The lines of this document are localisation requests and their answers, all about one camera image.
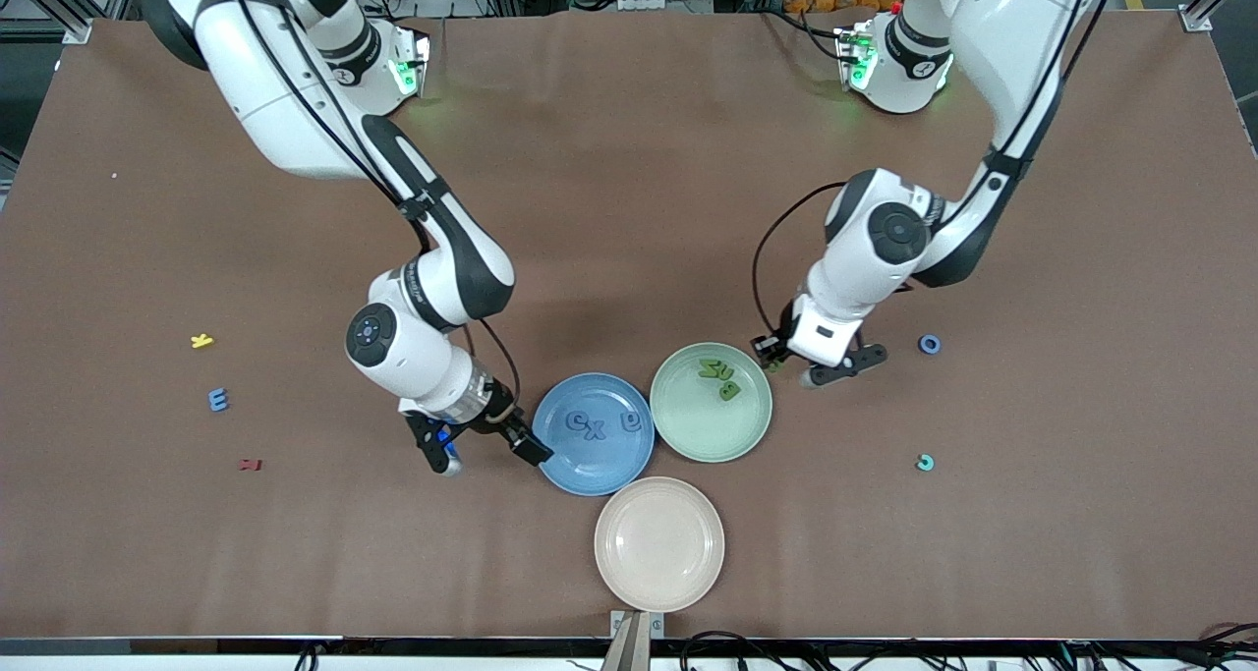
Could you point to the green foam letter B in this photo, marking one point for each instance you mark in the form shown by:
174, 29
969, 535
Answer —
728, 391

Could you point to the green foam letter N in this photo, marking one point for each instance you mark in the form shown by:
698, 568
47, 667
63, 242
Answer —
709, 367

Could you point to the blue foam letter G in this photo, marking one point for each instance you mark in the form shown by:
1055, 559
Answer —
571, 422

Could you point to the blue foam letter X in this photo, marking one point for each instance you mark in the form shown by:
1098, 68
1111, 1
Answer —
596, 430

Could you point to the blue foam number 6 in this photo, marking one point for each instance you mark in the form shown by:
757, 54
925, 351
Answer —
631, 425

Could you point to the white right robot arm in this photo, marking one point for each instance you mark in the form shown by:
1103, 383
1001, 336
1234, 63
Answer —
275, 72

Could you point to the blue foam letter O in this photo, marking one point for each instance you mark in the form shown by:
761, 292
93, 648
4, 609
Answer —
921, 344

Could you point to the green plate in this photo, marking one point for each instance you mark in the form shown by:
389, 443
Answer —
703, 430

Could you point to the blue plate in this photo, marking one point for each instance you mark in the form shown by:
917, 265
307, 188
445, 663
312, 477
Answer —
593, 470

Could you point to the blue foam letter E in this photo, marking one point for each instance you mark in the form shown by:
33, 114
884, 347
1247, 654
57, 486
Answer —
214, 399

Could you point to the beige plate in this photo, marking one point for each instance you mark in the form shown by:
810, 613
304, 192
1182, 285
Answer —
658, 543

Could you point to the long white power strip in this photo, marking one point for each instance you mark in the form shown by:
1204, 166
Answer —
639, 3

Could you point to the black table edge rail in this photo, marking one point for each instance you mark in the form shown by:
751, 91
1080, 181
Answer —
393, 645

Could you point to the metal table bracket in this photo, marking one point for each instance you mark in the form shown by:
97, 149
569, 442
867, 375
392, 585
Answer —
637, 642

